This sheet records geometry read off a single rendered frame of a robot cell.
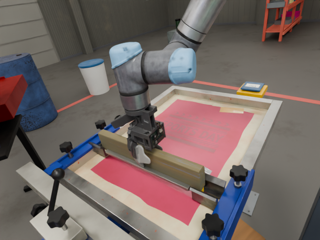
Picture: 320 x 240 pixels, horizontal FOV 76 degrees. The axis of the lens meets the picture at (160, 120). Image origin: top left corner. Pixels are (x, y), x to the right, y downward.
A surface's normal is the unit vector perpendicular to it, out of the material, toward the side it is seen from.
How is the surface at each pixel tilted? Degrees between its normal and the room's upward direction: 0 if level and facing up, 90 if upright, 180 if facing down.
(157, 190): 0
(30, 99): 90
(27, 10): 90
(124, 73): 90
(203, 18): 101
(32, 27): 90
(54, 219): 0
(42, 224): 0
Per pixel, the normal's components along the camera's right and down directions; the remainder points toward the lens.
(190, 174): -0.58, 0.50
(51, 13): 0.74, 0.26
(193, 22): -0.34, 0.50
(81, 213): -0.14, -0.84
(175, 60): -0.26, -0.04
